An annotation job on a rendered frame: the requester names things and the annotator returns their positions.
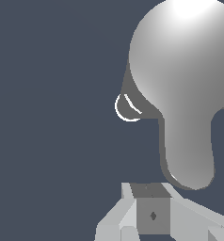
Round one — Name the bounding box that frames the shiny grey faucet handle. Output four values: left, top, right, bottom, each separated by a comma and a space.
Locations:
128, 0, 224, 190

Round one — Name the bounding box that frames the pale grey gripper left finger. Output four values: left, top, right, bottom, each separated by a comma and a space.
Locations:
94, 182, 153, 241

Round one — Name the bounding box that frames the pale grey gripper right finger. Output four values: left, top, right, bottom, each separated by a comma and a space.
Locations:
152, 183, 224, 241

